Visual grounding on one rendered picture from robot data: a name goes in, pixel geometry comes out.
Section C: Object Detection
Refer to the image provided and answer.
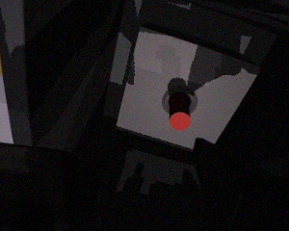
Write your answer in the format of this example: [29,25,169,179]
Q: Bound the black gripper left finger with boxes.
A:
[0,131,129,231]

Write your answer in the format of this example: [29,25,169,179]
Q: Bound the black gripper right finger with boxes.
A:
[193,138,289,231]

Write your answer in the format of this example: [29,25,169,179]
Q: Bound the dark red peg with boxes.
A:
[170,91,191,130]

